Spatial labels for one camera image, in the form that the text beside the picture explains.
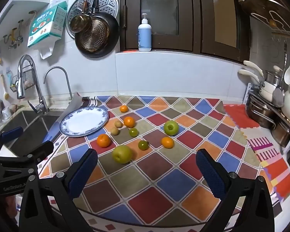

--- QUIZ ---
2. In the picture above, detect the large metal pot lid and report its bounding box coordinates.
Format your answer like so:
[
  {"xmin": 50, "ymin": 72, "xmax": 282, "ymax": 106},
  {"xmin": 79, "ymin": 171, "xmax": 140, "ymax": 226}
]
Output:
[{"xmin": 239, "ymin": 0, "xmax": 290, "ymax": 33}]

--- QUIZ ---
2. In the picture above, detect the stainless steel pot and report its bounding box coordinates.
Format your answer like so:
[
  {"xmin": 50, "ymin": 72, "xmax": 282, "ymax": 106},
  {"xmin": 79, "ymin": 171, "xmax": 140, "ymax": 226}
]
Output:
[
  {"xmin": 246, "ymin": 94, "xmax": 281, "ymax": 129},
  {"xmin": 271, "ymin": 116, "xmax": 290, "ymax": 148}
]

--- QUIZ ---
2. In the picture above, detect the round perforated steamer tray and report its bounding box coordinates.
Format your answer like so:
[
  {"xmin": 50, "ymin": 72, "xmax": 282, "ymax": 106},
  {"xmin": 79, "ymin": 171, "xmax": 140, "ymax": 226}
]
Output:
[{"xmin": 66, "ymin": 0, "xmax": 119, "ymax": 39}]

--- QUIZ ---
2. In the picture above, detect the green apple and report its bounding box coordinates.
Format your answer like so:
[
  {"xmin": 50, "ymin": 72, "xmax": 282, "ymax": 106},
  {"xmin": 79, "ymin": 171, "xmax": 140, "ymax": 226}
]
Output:
[{"xmin": 164, "ymin": 120, "xmax": 179, "ymax": 136}]

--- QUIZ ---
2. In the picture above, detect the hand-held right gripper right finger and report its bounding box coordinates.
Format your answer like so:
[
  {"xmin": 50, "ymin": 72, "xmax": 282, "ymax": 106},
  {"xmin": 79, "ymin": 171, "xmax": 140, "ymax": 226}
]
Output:
[{"xmin": 196, "ymin": 148, "xmax": 276, "ymax": 232}]

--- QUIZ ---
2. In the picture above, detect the yellow green pear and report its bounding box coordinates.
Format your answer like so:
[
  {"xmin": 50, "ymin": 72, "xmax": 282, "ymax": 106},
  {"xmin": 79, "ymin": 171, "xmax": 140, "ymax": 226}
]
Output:
[{"xmin": 112, "ymin": 145, "xmax": 133, "ymax": 164}]

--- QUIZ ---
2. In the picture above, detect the colourful checked tablecloth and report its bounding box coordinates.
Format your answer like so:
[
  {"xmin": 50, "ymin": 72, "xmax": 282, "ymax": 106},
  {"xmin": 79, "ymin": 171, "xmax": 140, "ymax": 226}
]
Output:
[{"xmin": 37, "ymin": 92, "xmax": 281, "ymax": 232}]

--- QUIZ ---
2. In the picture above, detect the white handled pan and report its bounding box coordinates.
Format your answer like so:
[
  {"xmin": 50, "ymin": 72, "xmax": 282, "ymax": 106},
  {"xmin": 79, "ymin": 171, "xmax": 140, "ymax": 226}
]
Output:
[
  {"xmin": 238, "ymin": 69, "xmax": 281, "ymax": 102},
  {"xmin": 243, "ymin": 60, "xmax": 265, "ymax": 77}
]

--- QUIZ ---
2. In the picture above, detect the wall tap valve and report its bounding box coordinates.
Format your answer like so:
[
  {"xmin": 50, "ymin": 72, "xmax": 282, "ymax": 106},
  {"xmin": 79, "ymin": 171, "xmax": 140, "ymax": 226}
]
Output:
[
  {"xmin": 3, "ymin": 28, "xmax": 18, "ymax": 50},
  {"xmin": 14, "ymin": 19, "xmax": 25, "ymax": 46}
]

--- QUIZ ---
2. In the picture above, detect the large orange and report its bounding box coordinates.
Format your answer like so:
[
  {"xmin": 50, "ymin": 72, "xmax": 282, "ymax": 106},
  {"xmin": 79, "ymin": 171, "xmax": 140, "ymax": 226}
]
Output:
[{"xmin": 97, "ymin": 134, "xmax": 111, "ymax": 148}]

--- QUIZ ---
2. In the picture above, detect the blue pump soap bottle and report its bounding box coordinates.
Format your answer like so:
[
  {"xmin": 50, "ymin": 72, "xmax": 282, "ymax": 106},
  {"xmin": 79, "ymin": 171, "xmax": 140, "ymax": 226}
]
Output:
[{"xmin": 138, "ymin": 13, "xmax": 152, "ymax": 52}]

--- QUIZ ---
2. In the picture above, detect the striped orange cloth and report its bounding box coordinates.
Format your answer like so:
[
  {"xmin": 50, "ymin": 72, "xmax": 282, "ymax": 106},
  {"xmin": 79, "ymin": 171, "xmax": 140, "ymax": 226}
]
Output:
[{"xmin": 241, "ymin": 125, "xmax": 290, "ymax": 202}]

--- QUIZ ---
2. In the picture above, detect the dark brown window frame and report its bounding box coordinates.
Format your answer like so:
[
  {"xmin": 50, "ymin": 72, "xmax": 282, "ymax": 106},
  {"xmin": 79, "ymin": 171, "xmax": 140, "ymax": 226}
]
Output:
[{"xmin": 116, "ymin": 0, "xmax": 251, "ymax": 63}]

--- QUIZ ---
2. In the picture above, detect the blue rimmed white plate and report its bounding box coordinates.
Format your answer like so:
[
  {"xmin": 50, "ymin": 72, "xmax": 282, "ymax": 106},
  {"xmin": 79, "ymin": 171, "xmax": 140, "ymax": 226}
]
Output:
[{"xmin": 60, "ymin": 106, "xmax": 109, "ymax": 137}]

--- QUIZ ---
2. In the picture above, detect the white plastic ladle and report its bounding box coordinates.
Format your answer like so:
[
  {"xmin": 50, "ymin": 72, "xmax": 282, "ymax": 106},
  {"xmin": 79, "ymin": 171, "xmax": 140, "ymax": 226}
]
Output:
[{"xmin": 284, "ymin": 42, "xmax": 290, "ymax": 85}]

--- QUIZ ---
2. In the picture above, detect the white teal bag box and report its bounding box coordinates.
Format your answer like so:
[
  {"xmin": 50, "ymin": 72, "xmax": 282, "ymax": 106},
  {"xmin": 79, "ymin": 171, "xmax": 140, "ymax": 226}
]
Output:
[{"xmin": 27, "ymin": 1, "xmax": 68, "ymax": 48}]

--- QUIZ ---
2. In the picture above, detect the stainless steel sink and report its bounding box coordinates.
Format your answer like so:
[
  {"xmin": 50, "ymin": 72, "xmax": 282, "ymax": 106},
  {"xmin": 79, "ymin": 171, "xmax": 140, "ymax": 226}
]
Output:
[{"xmin": 0, "ymin": 109, "xmax": 64, "ymax": 159}]

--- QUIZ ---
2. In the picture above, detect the white wire lid rack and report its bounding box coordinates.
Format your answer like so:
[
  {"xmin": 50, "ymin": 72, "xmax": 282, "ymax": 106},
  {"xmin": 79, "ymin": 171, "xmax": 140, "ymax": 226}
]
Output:
[{"xmin": 250, "ymin": 10, "xmax": 290, "ymax": 35}]

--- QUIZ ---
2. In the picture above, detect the white pot rack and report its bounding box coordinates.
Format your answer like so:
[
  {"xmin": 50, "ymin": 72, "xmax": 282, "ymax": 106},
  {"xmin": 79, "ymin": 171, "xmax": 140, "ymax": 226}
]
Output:
[{"xmin": 243, "ymin": 82, "xmax": 261, "ymax": 107}]

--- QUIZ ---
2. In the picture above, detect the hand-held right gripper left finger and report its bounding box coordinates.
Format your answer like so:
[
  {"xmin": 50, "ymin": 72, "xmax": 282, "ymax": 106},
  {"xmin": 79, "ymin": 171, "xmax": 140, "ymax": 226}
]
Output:
[{"xmin": 19, "ymin": 148, "xmax": 98, "ymax": 232}]

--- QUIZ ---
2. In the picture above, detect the chrome pull-down faucet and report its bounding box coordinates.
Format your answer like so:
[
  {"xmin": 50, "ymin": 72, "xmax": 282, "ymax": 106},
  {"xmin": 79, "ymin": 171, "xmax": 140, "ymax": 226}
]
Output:
[{"xmin": 17, "ymin": 55, "xmax": 50, "ymax": 114}]

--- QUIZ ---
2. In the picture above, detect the small brass saucepan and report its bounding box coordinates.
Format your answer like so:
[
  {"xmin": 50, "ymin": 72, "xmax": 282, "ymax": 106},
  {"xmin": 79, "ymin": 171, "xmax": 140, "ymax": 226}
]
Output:
[{"xmin": 70, "ymin": 0, "xmax": 92, "ymax": 33}]

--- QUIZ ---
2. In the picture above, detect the yellow dish brush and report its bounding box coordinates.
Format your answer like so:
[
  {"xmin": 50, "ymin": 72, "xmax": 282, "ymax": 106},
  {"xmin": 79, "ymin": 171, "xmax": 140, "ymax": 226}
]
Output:
[{"xmin": 0, "ymin": 74, "xmax": 11, "ymax": 100}]

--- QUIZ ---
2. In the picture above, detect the chrome gooseneck faucet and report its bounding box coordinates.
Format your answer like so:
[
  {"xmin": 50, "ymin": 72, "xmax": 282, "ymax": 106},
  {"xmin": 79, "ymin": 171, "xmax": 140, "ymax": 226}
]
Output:
[{"xmin": 43, "ymin": 66, "xmax": 73, "ymax": 102}]

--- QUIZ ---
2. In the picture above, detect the brass perforated strainer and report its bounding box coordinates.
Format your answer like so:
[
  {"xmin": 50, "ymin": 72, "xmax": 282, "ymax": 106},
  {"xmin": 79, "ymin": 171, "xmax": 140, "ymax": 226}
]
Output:
[{"xmin": 78, "ymin": 18, "xmax": 111, "ymax": 53}]

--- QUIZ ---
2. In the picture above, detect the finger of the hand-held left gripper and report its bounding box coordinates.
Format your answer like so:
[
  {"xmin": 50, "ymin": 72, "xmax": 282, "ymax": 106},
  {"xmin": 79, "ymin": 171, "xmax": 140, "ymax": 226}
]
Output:
[
  {"xmin": 0, "ymin": 141, "xmax": 54, "ymax": 174},
  {"xmin": 0, "ymin": 126, "xmax": 24, "ymax": 154}
]

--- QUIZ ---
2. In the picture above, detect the stainless pot with lid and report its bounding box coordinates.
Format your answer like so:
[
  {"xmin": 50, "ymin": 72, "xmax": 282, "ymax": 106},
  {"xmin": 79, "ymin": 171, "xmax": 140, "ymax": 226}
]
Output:
[{"xmin": 264, "ymin": 65, "xmax": 285, "ymax": 88}]

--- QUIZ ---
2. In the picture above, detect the black frying pan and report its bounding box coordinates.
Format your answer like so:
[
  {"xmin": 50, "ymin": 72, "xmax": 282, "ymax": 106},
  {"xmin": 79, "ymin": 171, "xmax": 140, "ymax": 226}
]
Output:
[{"xmin": 74, "ymin": 0, "xmax": 120, "ymax": 59}]

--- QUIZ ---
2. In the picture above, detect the metal slotted spatula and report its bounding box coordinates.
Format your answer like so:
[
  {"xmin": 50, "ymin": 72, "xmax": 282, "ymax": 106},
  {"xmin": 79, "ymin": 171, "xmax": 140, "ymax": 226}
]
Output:
[{"xmin": 272, "ymin": 41, "xmax": 288, "ymax": 108}]

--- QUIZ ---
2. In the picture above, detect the black wire basket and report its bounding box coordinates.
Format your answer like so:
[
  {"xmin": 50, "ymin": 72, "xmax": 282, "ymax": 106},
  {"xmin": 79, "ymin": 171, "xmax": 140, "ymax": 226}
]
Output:
[{"xmin": 10, "ymin": 65, "xmax": 39, "ymax": 93}]

